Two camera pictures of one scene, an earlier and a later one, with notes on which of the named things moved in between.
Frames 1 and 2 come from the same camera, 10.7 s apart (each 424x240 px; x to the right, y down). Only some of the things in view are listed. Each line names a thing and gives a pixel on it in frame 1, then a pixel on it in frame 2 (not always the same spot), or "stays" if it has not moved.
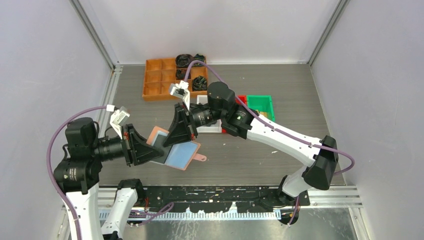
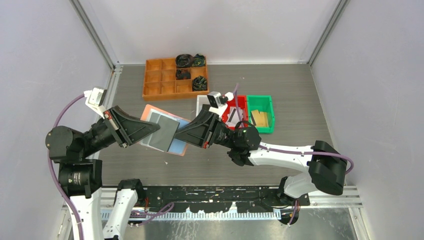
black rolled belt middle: x=181 y=74 stays
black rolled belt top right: x=199 y=57 stays
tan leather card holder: x=181 y=154 -> x=163 y=139
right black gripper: x=181 y=130 -> x=198 y=131
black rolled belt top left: x=183 y=60 stays
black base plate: x=218 y=199 stays
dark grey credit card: x=159 y=142 -> x=161 y=138
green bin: x=261 y=103 stays
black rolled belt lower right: x=199 y=83 stays
